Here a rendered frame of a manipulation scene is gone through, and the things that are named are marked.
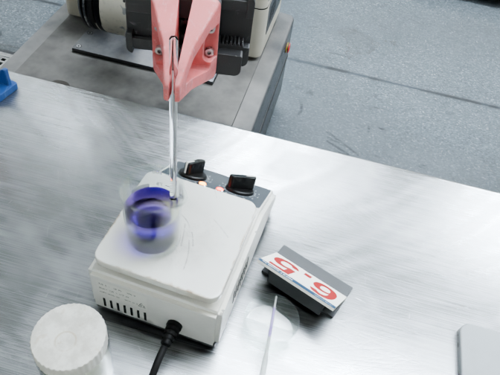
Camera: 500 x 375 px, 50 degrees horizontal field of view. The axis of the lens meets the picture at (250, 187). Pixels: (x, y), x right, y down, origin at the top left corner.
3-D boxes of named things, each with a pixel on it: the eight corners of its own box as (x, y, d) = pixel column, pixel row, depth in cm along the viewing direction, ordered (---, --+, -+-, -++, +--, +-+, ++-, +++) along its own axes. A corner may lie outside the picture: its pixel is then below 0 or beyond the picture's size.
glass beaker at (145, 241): (111, 246, 48) (103, 187, 42) (147, 208, 52) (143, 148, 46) (167, 277, 47) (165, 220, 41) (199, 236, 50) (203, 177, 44)
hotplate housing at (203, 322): (173, 174, 66) (173, 126, 60) (274, 206, 65) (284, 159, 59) (81, 328, 52) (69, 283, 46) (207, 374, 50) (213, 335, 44)
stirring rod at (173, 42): (170, 221, 50) (170, 32, 35) (176, 222, 50) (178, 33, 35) (169, 225, 49) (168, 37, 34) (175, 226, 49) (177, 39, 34)
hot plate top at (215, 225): (149, 173, 55) (148, 167, 55) (258, 208, 54) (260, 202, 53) (90, 263, 47) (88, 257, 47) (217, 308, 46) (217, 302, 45)
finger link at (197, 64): (211, 57, 34) (223, -15, 41) (100, 43, 34) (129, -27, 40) (206, 134, 40) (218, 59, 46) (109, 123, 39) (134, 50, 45)
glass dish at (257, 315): (304, 345, 53) (309, 335, 51) (252, 360, 51) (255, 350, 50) (284, 297, 56) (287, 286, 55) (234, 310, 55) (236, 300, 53)
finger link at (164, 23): (242, 61, 35) (250, -11, 41) (131, 47, 34) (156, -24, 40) (233, 138, 40) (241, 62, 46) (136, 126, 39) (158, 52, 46)
